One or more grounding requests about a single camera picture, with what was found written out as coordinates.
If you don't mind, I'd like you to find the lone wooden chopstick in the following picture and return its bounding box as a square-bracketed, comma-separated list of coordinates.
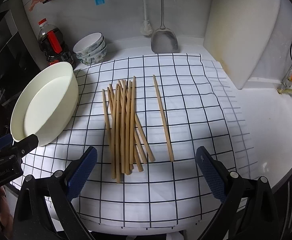
[153, 75, 174, 162]

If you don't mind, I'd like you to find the cream round plastic basin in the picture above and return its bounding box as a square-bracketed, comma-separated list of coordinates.
[10, 62, 79, 146]

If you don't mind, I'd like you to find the person's left hand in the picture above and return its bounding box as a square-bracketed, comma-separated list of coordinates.
[0, 186, 13, 239]

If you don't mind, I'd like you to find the white black checkered cloth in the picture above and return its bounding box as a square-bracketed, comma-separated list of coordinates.
[22, 54, 258, 229]

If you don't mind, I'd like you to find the black stove and pan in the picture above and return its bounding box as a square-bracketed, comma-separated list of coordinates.
[0, 10, 40, 137]

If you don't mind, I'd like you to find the dark soy sauce bottle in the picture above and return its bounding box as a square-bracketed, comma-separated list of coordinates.
[38, 18, 75, 68]

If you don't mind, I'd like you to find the bottom floral ceramic bowl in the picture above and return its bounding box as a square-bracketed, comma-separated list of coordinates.
[76, 46, 107, 66]

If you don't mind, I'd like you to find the floral ceramic bowl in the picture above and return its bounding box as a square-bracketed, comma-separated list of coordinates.
[76, 46, 107, 66]
[73, 32, 103, 53]
[76, 40, 106, 59]

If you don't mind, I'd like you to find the top floral ceramic bowl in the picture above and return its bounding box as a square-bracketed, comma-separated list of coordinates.
[73, 32, 103, 53]

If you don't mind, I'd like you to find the middle floral ceramic bowl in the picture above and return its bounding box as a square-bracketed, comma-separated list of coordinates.
[76, 40, 106, 59]

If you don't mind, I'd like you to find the metal spatula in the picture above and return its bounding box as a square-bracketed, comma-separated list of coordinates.
[151, 0, 179, 54]

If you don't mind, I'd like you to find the cream cutting board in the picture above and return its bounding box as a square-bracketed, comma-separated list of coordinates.
[203, 0, 280, 89]

